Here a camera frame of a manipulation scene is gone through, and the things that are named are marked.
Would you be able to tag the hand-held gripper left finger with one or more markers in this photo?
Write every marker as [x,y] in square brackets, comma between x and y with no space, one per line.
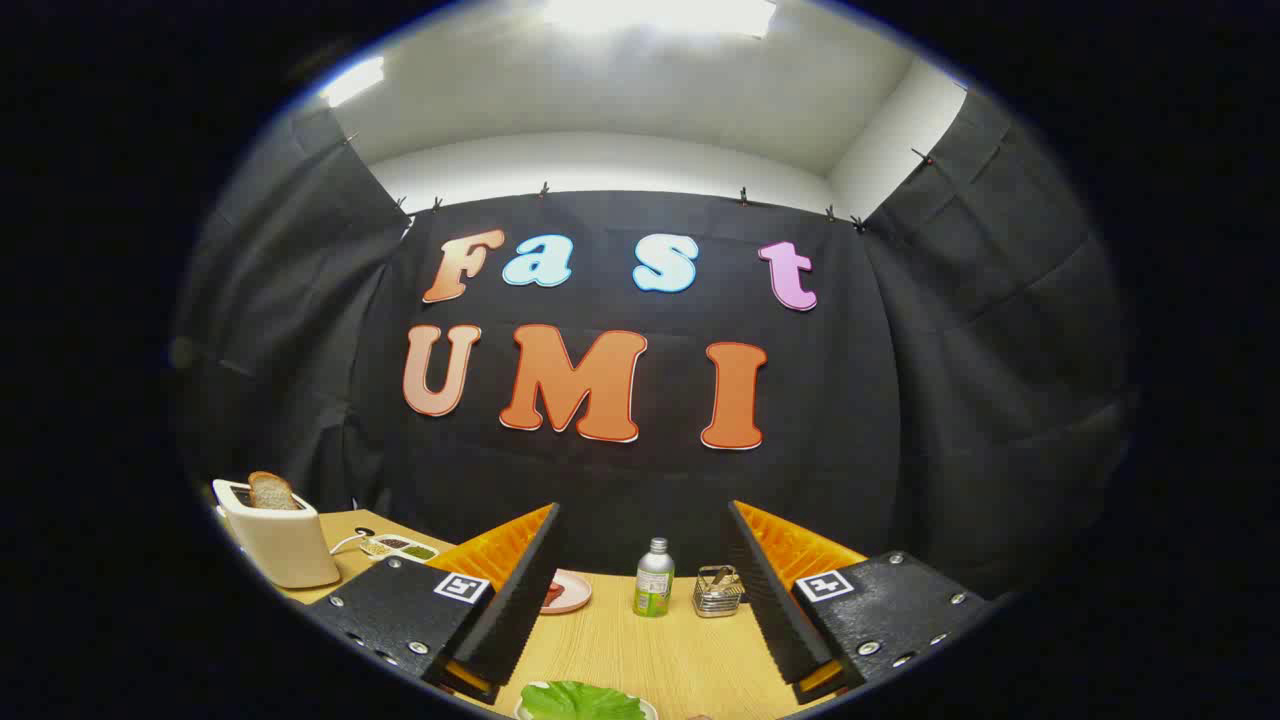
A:
[515,600]

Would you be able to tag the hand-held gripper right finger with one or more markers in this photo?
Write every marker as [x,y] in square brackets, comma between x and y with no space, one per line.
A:
[770,600]

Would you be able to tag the green lettuce leaf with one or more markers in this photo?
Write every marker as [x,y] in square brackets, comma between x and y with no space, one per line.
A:
[580,702]

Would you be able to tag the toasted bread slice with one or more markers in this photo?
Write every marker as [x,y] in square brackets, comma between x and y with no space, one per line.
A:
[270,493]

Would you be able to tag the brown meat pieces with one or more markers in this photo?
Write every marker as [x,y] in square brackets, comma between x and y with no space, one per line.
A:
[554,592]

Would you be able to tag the pink round plate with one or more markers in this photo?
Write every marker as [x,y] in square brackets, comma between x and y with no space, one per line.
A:
[575,595]

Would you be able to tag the green and white bottle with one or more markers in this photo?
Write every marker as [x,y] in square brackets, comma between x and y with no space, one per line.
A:
[654,585]

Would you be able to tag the white divided condiment dish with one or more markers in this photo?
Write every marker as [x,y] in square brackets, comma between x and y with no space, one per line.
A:
[400,548]

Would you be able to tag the black backdrop cloth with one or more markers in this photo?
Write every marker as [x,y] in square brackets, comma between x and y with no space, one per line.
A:
[620,490]

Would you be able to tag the white round plate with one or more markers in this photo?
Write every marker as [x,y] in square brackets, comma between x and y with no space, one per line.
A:
[650,712]

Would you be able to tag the white toaster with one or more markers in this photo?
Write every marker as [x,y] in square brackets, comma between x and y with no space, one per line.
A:
[280,545]

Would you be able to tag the ceiling light panel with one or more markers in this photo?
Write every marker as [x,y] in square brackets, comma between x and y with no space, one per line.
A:
[352,82]
[660,14]

